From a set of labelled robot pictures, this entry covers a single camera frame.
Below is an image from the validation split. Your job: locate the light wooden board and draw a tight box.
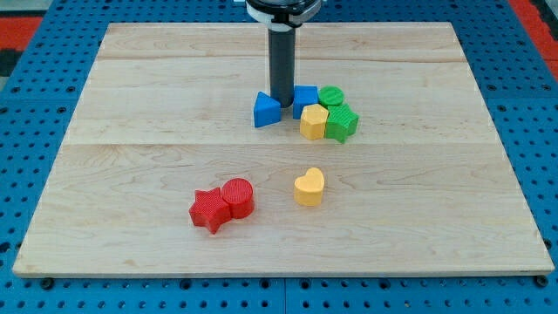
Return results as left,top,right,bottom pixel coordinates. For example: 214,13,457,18
13,23,554,278

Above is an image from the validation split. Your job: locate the blue cube block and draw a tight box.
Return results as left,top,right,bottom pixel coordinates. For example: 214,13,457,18
293,85,319,119

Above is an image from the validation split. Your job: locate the red cylinder block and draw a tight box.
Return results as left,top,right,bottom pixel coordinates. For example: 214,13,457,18
221,178,255,219

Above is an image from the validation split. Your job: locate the yellow hexagon block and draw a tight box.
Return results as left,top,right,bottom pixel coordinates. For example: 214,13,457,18
300,104,329,140

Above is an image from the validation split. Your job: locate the black white robot arm flange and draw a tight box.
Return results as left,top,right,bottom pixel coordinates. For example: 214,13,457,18
246,0,322,32

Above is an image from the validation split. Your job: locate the yellow heart block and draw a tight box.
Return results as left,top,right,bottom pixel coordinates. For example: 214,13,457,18
294,167,325,207

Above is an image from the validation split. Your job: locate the green star block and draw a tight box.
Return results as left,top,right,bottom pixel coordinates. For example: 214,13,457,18
324,104,359,143

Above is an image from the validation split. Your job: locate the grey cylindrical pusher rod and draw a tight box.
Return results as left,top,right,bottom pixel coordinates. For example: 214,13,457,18
268,29,296,108

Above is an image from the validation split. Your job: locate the green cylinder block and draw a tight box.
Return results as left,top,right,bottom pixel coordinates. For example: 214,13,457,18
318,85,344,107

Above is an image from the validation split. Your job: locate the blue triangle block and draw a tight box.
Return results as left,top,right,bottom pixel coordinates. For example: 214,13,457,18
253,92,282,128

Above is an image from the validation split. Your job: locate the red star block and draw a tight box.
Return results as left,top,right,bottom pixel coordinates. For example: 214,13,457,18
188,188,232,234

